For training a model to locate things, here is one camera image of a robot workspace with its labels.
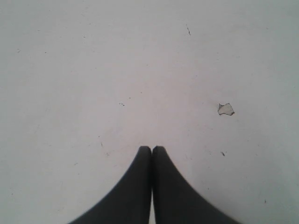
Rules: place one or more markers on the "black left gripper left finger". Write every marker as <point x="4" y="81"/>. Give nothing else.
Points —
<point x="129" y="200"/>

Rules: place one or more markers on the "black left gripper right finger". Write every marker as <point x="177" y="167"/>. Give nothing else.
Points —
<point x="175" y="201"/>

